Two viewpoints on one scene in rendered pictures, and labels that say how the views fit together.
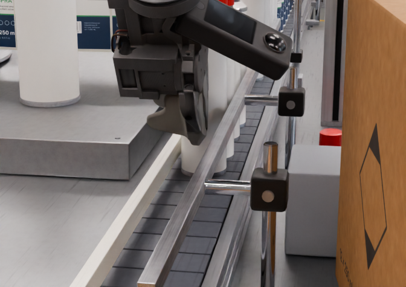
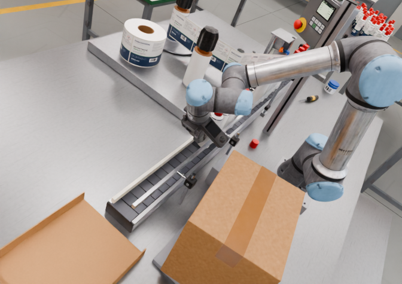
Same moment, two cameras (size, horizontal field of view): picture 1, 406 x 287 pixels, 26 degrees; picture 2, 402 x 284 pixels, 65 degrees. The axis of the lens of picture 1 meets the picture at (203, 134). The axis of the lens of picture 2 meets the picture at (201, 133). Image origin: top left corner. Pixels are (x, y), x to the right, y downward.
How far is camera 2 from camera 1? 0.54 m
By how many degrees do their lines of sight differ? 25
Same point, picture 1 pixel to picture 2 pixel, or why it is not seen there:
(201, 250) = (176, 177)
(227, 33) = (209, 133)
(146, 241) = (166, 167)
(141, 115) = not seen: hidden behind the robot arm
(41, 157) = (173, 108)
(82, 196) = (174, 128)
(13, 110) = (177, 85)
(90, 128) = not seen: hidden behind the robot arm
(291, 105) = (232, 143)
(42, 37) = (193, 70)
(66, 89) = not seen: hidden behind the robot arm
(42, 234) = (155, 139)
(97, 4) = (222, 56)
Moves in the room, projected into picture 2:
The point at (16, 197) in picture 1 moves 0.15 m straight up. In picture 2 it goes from (159, 119) to (167, 92)
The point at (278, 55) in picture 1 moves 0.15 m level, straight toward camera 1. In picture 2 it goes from (220, 143) to (198, 167)
